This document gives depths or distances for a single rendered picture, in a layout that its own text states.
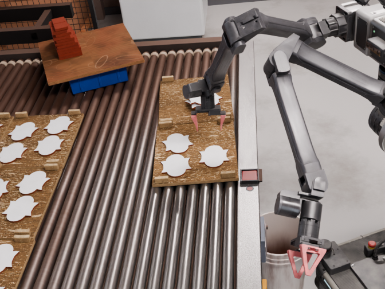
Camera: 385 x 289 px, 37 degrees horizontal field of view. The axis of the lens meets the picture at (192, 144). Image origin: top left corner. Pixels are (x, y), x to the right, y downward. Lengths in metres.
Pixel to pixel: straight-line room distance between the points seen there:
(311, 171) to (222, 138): 0.95
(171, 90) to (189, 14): 2.47
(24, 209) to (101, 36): 1.30
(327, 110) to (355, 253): 1.63
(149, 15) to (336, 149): 2.26
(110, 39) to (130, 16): 2.13
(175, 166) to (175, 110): 0.43
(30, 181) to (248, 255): 0.99
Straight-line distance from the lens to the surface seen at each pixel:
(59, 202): 2.39
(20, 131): 2.82
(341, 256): 2.90
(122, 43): 3.21
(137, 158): 2.50
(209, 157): 2.40
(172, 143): 2.51
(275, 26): 1.98
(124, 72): 3.05
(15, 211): 2.37
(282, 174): 3.77
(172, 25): 5.37
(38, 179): 2.49
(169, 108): 2.76
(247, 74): 3.01
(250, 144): 2.50
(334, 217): 3.49
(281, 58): 1.70
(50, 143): 2.68
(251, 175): 2.32
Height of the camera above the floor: 2.42
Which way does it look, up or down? 36 degrees down
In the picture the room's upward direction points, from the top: 7 degrees counter-clockwise
